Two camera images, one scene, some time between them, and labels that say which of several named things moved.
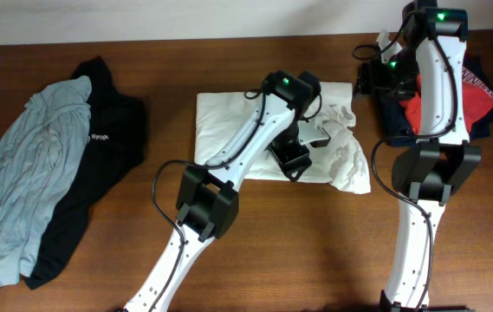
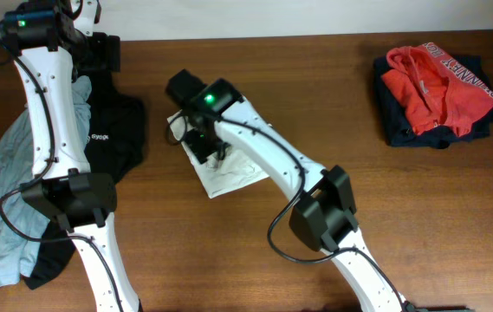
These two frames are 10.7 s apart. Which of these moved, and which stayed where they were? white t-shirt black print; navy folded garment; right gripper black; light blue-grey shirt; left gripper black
Moved: left gripper black; white t-shirt black print; right gripper black
Stayed: light blue-grey shirt; navy folded garment
